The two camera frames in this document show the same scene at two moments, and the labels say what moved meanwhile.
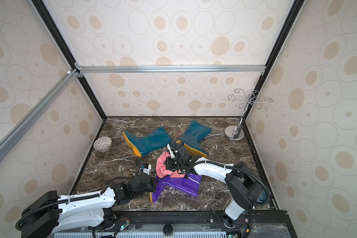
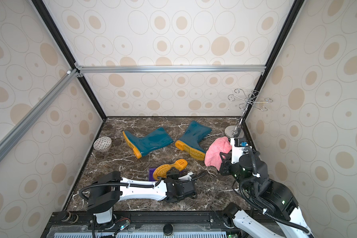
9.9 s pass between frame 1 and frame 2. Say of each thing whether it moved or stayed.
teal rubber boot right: stayed
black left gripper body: moved
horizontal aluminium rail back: stayed
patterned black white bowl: stayed
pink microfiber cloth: moved
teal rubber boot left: stayed
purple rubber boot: moved
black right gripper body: moved
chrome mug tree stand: stayed
